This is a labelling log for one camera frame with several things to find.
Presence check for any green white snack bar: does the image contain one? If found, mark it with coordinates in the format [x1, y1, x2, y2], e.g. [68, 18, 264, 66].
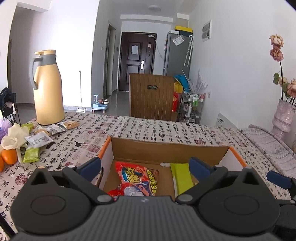
[170, 163, 194, 197]

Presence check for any red yellow snack bag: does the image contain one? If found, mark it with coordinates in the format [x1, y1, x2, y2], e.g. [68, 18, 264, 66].
[108, 161, 159, 199]

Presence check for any pink patterned folded cloth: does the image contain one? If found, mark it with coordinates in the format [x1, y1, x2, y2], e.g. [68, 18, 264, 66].
[239, 125, 295, 178]

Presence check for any calligraphy print tablecloth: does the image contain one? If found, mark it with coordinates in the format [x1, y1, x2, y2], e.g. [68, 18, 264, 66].
[1, 113, 295, 240]

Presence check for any red orange cardboard box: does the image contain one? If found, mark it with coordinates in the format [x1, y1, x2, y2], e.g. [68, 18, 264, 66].
[98, 137, 247, 199]

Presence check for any small green snack packet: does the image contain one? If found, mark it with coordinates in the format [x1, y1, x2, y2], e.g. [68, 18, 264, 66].
[22, 148, 40, 163]

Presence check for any pink ceramic vase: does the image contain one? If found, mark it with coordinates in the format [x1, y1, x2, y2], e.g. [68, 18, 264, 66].
[272, 99, 295, 140]

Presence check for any blue pet water fountain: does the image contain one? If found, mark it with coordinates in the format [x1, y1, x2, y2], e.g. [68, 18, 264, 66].
[92, 94, 109, 114]

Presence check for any red gift box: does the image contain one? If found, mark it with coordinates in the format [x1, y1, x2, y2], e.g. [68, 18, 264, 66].
[172, 92, 179, 113]

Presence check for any white cream cloth flower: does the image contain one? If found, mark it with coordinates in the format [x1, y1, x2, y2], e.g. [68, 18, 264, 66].
[1, 123, 30, 163]

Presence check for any orange mandarin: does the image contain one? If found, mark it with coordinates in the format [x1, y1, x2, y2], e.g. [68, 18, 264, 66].
[1, 149, 18, 165]
[0, 157, 5, 173]

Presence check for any wooden chair back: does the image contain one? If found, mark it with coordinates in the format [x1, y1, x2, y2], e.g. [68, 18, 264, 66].
[129, 73, 174, 121]

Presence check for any dried pink rose bouquet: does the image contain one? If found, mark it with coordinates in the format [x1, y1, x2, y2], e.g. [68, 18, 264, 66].
[268, 34, 296, 106]

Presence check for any purple plastic bag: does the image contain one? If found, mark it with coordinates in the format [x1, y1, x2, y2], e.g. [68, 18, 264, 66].
[0, 119, 11, 142]

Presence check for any yellow thermos jug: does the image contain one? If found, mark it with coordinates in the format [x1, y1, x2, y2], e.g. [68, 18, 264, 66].
[29, 50, 65, 126]

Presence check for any black folding chair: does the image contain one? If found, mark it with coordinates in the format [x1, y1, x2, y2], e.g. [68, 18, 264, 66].
[0, 87, 21, 125]

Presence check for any grey refrigerator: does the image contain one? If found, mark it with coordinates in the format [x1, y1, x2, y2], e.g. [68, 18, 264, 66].
[163, 31, 194, 77]

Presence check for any dark brown door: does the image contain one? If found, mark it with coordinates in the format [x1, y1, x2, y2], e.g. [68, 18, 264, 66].
[118, 32, 157, 91]

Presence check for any yellow box on fridge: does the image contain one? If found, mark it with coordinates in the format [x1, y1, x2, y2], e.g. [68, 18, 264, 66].
[174, 25, 193, 33]

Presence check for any metal wire rack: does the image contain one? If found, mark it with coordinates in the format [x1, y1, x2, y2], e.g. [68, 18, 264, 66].
[177, 89, 206, 124]

